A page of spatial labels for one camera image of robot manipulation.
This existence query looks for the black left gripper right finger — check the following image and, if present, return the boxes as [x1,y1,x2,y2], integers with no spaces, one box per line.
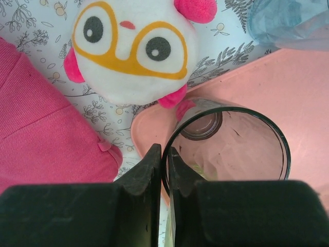
[168,146,329,247]

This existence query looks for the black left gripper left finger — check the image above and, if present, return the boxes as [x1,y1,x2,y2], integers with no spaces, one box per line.
[0,143,162,247]

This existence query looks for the tall grey glass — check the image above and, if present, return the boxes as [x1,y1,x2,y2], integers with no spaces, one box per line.
[161,97,292,204]

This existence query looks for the tall blue glass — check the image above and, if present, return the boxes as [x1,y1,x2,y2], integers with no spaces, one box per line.
[247,0,329,51]

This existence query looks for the pink plastic tray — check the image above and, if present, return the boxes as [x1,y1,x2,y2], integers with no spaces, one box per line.
[130,47,329,207]

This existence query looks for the white plush toy yellow glasses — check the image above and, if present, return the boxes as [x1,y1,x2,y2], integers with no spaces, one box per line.
[63,0,218,122]

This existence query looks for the pink folded towel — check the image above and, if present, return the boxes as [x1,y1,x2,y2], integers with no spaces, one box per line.
[0,37,124,193]

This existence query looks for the floral tablecloth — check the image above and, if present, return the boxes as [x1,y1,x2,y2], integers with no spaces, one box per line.
[0,0,275,181]

